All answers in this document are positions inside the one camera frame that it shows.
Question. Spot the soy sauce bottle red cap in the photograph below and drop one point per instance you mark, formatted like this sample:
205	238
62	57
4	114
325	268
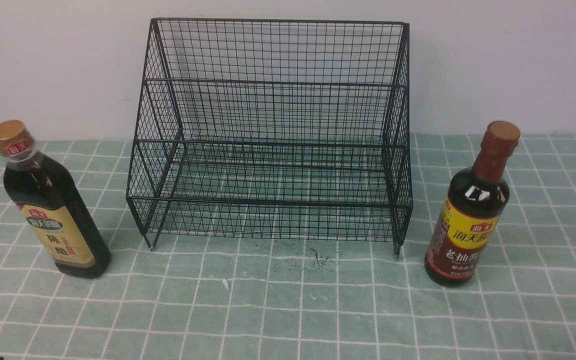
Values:
474	203

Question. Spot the vinegar bottle gold cap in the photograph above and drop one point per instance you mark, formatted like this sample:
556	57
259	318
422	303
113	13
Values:
46	195

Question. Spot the black wire mesh shelf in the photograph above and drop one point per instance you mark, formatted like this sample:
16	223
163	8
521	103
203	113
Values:
270	128

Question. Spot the green checkered tablecloth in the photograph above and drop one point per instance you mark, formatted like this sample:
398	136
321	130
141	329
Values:
293	299

